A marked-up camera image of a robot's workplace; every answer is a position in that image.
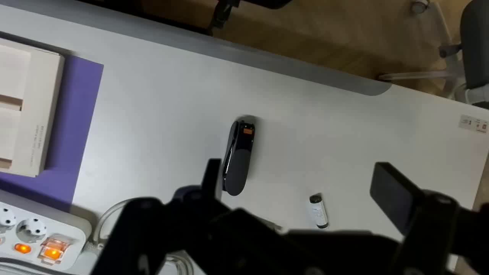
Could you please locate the white power strip cable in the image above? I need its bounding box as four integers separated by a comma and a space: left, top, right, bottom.
93, 198, 134, 251

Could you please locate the small table label sticker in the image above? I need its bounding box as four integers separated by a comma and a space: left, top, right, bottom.
456, 114, 489, 135

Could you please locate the purple mat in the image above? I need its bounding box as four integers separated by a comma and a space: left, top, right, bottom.
0, 54, 105, 213

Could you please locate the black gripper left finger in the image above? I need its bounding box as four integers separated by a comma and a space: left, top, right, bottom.
90, 158, 232, 275

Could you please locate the beige plastic tray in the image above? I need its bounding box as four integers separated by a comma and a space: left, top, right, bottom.
0, 37, 65, 179

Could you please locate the black chair base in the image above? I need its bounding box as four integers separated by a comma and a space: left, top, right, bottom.
209, 0, 293, 34

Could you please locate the white power strip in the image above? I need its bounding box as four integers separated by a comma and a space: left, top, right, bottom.
0, 199, 88, 272

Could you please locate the small white cylinder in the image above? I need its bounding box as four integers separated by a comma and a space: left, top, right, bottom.
305, 191, 329, 230

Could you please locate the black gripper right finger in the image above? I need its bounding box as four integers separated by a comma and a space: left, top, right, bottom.
368, 161, 489, 275

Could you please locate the grey office chair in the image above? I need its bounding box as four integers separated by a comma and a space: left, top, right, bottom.
378, 0, 489, 110

